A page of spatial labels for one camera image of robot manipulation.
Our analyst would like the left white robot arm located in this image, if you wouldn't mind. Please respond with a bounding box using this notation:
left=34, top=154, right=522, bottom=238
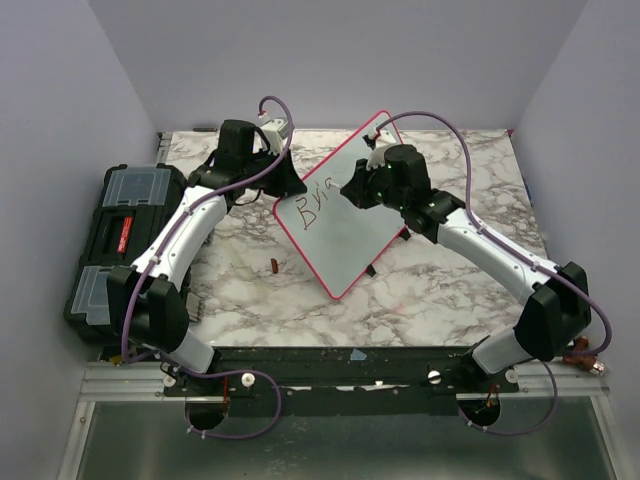
left=107, top=114, right=307, bottom=395

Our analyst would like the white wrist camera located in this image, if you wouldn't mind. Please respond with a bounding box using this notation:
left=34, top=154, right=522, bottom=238
left=258, top=114, right=290, bottom=155
left=363, top=131, right=397, bottom=171

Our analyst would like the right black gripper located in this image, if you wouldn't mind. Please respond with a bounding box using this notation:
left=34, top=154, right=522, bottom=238
left=342, top=156, right=408, bottom=213

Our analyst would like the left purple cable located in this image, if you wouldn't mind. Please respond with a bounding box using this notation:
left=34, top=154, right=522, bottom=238
left=121, top=95, right=294, bottom=441

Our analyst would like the black plastic toolbox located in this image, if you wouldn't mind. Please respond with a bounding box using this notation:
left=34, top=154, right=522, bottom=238
left=63, top=164, right=187, bottom=346

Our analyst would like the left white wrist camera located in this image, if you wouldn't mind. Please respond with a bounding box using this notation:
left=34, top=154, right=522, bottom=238
left=258, top=114, right=290, bottom=155

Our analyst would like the pink framed whiteboard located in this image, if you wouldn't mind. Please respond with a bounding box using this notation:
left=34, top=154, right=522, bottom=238
left=273, top=110, right=404, bottom=300

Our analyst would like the black mounting rail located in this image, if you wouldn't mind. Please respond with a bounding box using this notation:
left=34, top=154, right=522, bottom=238
left=163, top=347, right=519, bottom=417

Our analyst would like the purple cable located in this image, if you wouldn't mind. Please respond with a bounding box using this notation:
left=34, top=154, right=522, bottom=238
left=121, top=95, right=294, bottom=441
left=374, top=110, right=614, bottom=435

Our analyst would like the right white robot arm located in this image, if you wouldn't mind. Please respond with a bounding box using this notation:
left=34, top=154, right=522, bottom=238
left=340, top=144, right=591, bottom=392

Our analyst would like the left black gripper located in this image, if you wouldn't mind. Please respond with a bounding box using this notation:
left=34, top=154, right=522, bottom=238
left=242, top=146, right=307, bottom=198

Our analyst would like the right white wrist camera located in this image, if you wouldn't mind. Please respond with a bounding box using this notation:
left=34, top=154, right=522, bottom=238
left=363, top=131, right=397, bottom=171

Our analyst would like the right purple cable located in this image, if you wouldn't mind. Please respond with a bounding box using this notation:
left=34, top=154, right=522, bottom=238
left=374, top=110, right=614, bottom=435

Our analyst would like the brown cable connector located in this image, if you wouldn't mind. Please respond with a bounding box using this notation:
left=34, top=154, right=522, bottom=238
left=562, top=336, right=607, bottom=376

